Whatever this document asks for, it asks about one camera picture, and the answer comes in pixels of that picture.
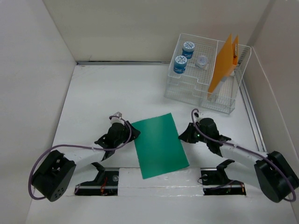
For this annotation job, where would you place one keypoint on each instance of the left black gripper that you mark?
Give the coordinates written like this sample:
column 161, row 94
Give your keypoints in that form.
column 135, row 134

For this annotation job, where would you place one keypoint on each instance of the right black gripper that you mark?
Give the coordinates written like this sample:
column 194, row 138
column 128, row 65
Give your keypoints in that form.
column 186, row 136

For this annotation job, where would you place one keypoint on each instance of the green notebook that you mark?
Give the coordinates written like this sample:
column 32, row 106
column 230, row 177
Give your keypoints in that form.
column 158, row 148

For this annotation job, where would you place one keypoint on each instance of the blue tape roll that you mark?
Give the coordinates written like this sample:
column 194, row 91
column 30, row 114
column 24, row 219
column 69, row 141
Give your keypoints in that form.
column 180, row 63
column 188, row 49

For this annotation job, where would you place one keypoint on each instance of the small clear tape roll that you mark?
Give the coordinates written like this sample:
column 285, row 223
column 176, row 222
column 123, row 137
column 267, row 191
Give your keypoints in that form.
column 201, row 61

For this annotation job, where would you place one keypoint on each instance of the orange notebook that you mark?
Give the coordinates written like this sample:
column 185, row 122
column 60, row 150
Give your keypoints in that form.
column 226, row 62

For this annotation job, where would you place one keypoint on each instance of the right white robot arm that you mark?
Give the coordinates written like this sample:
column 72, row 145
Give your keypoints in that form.
column 269, row 172

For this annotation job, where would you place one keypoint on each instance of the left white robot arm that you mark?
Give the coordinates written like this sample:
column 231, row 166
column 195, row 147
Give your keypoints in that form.
column 51, row 174

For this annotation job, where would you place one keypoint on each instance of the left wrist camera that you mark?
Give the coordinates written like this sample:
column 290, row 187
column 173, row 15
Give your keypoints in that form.
column 116, row 118

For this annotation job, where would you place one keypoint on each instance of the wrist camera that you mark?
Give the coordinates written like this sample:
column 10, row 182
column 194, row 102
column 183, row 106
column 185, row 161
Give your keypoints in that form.
column 116, row 118
column 198, row 115

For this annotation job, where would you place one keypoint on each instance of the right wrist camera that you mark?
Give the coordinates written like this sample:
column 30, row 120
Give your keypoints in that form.
column 198, row 115

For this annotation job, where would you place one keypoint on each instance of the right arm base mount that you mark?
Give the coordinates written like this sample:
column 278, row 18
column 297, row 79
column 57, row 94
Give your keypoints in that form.
column 216, row 183

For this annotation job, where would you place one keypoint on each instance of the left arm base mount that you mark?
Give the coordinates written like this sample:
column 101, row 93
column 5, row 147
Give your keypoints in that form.
column 97, row 181

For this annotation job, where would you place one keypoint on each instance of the white wire rack organizer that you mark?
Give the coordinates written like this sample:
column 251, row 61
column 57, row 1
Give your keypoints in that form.
column 191, row 87

